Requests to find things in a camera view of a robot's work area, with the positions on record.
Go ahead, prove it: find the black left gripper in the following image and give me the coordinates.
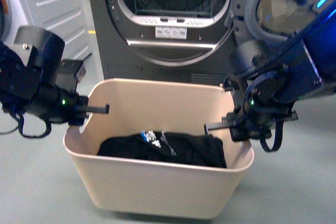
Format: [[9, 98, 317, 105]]
[[26, 83, 110, 126]]

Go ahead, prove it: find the dark grey front-load dryer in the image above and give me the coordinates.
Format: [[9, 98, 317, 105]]
[[90, 0, 237, 86]]

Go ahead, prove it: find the round grey dryer door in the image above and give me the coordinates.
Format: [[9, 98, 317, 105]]
[[232, 0, 335, 47]]

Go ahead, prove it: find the black printed t-shirt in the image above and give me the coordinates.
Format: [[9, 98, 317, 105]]
[[97, 131, 227, 168]]

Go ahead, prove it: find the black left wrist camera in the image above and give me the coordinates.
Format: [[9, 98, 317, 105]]
[[56, 59, 86, 93]]

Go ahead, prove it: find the beige plastic laundry hamper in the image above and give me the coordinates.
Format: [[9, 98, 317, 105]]
[[64, 79, 254, 219]]

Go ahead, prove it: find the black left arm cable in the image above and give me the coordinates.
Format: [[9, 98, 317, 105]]
[[0, 98, 52, 138]]

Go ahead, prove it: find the white washing machine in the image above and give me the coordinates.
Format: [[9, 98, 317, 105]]
[[0, 0, 93, 62]]

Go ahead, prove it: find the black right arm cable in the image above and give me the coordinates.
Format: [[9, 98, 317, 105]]
[[244, 87, 285, 153]]

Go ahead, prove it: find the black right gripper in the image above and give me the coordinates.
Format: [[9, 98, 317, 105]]
[[204, 98, 298, 142]]

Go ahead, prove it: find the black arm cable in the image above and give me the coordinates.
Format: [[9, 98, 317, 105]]
[[0, 98, 52, 138], [244, 87, 285, 153]]

